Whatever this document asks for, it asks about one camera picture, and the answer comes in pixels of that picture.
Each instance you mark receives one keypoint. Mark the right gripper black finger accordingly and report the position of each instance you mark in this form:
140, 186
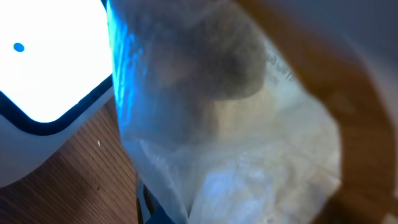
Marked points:
148, 208

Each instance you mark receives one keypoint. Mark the white barcode scanner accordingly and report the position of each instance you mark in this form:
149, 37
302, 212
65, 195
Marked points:
55, 74

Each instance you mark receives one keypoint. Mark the beige brown snack pouch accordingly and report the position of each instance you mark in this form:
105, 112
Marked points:
260, 111

